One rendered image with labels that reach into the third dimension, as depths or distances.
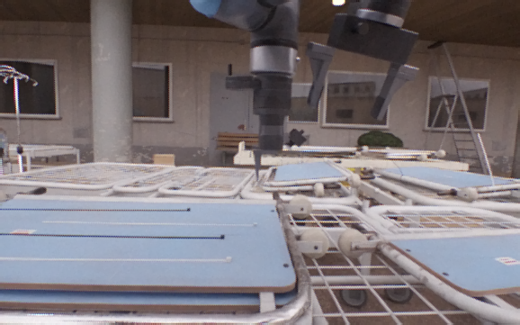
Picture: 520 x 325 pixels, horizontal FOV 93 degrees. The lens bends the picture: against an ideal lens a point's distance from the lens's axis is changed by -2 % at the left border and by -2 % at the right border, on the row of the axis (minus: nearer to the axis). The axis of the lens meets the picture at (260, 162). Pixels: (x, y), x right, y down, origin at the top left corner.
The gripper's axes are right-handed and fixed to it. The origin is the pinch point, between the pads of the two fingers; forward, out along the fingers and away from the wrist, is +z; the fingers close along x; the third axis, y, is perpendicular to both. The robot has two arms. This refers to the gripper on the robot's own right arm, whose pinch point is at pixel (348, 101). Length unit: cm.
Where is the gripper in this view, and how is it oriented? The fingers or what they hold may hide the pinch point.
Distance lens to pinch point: 51.2
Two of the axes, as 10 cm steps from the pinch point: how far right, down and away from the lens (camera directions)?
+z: -2.0, 8.6, 4.7
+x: 9.7, 1.3, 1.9
